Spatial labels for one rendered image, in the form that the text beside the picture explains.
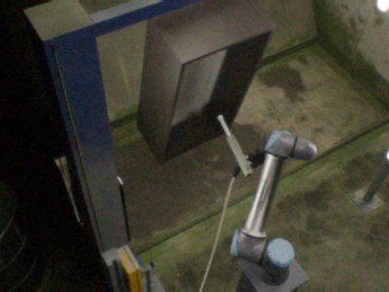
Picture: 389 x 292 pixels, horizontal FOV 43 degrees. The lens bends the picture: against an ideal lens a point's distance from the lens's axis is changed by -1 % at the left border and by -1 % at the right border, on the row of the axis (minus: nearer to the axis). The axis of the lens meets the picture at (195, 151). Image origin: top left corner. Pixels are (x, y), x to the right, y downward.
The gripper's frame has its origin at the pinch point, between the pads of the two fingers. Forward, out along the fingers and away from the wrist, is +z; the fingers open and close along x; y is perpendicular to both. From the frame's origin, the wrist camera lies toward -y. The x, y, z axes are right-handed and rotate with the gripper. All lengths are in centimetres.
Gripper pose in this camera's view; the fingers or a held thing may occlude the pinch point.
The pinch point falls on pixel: (238, 162)
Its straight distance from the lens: 316.6
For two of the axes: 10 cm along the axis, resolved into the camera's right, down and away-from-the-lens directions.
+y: -2.1, 5.7, 7.9
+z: -9.0, 2.0, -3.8
